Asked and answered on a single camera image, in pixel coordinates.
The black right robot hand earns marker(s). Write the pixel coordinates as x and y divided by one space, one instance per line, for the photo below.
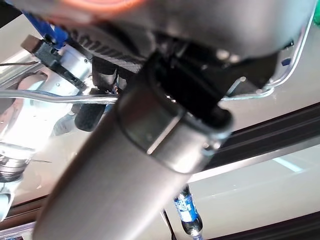
112 50

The large Pepsi bottle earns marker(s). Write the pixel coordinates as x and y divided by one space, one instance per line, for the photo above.
186 207

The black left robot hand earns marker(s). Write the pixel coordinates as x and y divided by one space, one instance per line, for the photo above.
112 187

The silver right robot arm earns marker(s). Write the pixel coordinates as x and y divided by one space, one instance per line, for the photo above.
37 117

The blue plastic shopping basket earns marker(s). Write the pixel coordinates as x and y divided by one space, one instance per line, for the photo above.
57 35

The dark metal shelf board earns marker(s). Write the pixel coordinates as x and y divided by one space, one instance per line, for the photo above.
275 135

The silver and black motor unit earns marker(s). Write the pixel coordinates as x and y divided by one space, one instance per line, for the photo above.
50 56

